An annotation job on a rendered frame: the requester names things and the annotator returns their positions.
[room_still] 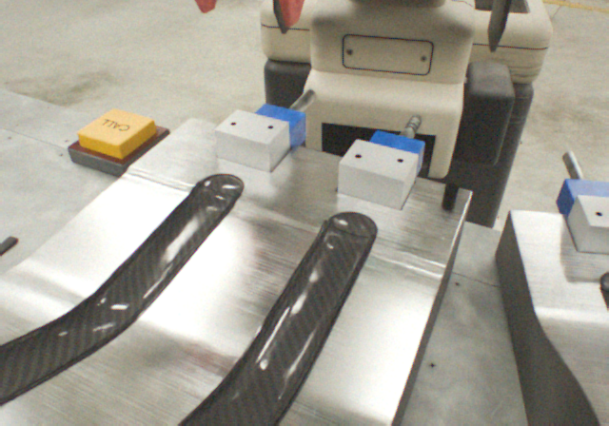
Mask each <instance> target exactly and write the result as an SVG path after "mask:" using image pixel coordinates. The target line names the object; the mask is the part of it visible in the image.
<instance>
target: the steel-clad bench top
mask: <svg viewBox="0 0 609 426"><path fill-rule="evenodd" d="M98 118H100V117H97V116H94V115H90V114H87V113H84V112H80V111H77V110H73V109H70V108H66V107H63V106H58V105H54V104H51V103H47V102H44V101H40V100H37V99H33V98H30V97H27V96H24V95H20V94H17V93H13V92H10V91H6V90H3V89H0V243H1V242H3V241H4V240H5V239H6V238H7V237H9V236H12V237H15V238H17V239H18V242H16V243H15V244H14V245H13V246H12V247H11V248H10V249H9V250H8V251H6V252H5V253H4V254H3V255H2V256H1V257H0V275H2V274H4V273H6V272H7V271H9V270H11V269H12V268H13V267H15V266H16V265H18V264H19V263H20V262H22V261H24V260H25V259H26V258H27V257H29V256H30V255H31V254H32V253H34V252H35V251H36V250H37V249H38V248H40V247H41V246H42V245H43V244H44V243H45V242H47V241H48V240H49V239H50V238H52V237H53V236H54V235H55V234H56V233H57V232H58V231H60V230H61V229H62V228H63V227H64V226H65V225H66V224H68V223H69V222H70V221H71V220H72V219H73V218H74V217H76V216H77V215H78V214H79V213H80V212H81V211H82V210H83V209H85V208H86V207H87V206H88V205H89V204H90V203H91V202H93V201H94V200H95V199H96V198H97V197H98V196H99V195H101V194H102V193H103V192H104V191H105V190H106V189H107V188H109V187H110V186H111V185H112V184H114V183H115V182H116V181H117V180H118V179H120V178H119V177H116V176H113V175H110V174H107V173H105V172H102V171H99V170H96V169H93V168H90V167H87V166H84V165H79V164H77V163H73V162H72V161H71V158H70V156H69V152H68V146H69V145H71V144H73V143H74V142H76V141H77V140H79V139H78V136H77V132H78V131H79V130H81V129H82V128H84V127H85V126H87V125H89V124H90V123H92V122H93V121H95V120H96V119H98ZM501 233H502V232H501V231H498V230H495V229H491V228H488V227H484V226H481V225H477V224H474V223H469V222H464V226H463V230H462V236H461V240H460V244H459V248H458V252H457V256H456V259H455V262H454V266H453V270H452V273H451V276H450V279H449V282H448V284H447V287H446V290H445V293H444V296H443V299H442V304H441V307H440V310H439V313H438V316H437V318H436V321H435V324H434V327H433V330H432V333H431V336H430V339H429V341H428V344H427V347H426V350H425V353H424V356H423V359H422V364H421V367H420V369H419V372H418V374H417V377H416V380H415V383H414V386H413V389H412V392H411V395H410V398H409V400H408V403H407V406H406V409H405V412H404V415H403V420H402V423H401V426H528V423H527V418H526V413H525V408H524V403H523V398H522V393H521V385H520V380H519V374H518V369H517V364H516V360H515V355H514V350H513V345H512V340H511V335H510V330H509V325H508V320H507V316H506V311H505V306H504V300H503V295H502V291H501V282H500V277H499V272H498V266H497V262H496V257H495V253H496V250H497V247H498V244H499V241H500V238H501Z"/></svg>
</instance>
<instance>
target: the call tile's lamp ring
mask: <svg viewBox="0 0 609 426"><path fill-rule="evenodd" d="M156 129H157V130H160V131H158V132H157V133H156V134H154V135H153V136H152V137H151V138H149V139H148V140H147V141H145V142H144V143H143V144H141V145H140V146H139V147H137V148H136V149H135V150H133V151H132V152H131V153H129V154H128V155H127V157H125V158H124V159H123V160H121V159H118V158H115V157H112V156H109V155H107V154H103V153H100V152H97V151H94V150H91V149H87V148H84V147H81V146H79V144H80V142H79V140H77V141H76V142H74V143H73V144H71V145H69V146H68V148H71V149H74V150H77V151H80V152H83V153H86V154H88V155H92V156H95V157H98V158H101V159H104V160H107V161H110V162H113V163H116V164H119V165H124V164H125V163H127V162H128V161H129V160H130V159H132V158H133V157H134V156H135V155H137V154H138V153H139V152H141V151H142V150H143V149H144V148H146V147H147V146H148V145H150V144H151V143H152V142H154V141H155V140H156V139H158V138H159V137H160V136H161V135H163V134H164V133H165V132H167V131H168V128H165V127H162V126H156Z"/></svg>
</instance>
